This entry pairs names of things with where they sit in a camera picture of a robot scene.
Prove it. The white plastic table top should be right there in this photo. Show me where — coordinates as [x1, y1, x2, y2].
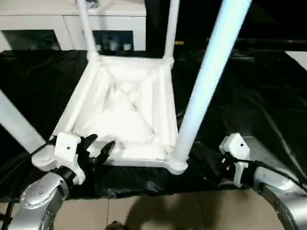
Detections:
[31, 54, 189, 176]

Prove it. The white plastic table leg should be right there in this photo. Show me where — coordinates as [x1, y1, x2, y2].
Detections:
[162, 0, 181, 63]
[171, 0, 253, 166]
[75, 0, 101, 63]
[0, 89, 47, 154]

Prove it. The black plastic mat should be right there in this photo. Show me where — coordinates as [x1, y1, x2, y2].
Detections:
[0, 49, 307, 203]

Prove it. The black metal table leg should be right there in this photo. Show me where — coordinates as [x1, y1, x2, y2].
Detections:
[0, 201, 15, 227]

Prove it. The white cabinet with glass doors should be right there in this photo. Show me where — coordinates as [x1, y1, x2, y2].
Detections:
[0, 0, 147, 52]

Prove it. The white flat panel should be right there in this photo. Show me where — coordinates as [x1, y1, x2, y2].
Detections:
[284, 50, 307, 70]

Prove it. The grey crumpled bag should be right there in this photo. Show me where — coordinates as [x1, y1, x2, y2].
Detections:
[85, 0, 100, 10]

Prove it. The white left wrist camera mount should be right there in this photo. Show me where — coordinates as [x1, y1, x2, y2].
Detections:
[54, 132, 86, 186]

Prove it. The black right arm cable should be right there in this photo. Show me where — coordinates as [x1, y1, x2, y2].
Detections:
[236, 159, 307, 190]

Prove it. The black metal frame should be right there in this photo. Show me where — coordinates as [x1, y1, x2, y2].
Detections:
[205, 38, 307, 50]

